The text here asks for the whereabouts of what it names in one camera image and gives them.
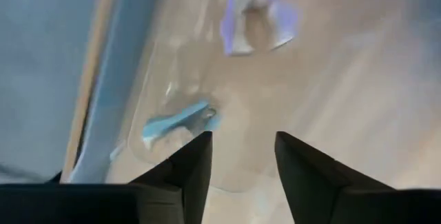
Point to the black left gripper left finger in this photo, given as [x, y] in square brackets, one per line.
[155, 203]

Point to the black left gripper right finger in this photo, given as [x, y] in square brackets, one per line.
[327, 196]

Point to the lavender staple remover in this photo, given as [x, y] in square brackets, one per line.
[286, 20]

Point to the clear plastic bin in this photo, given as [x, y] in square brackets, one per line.
[155, 62]

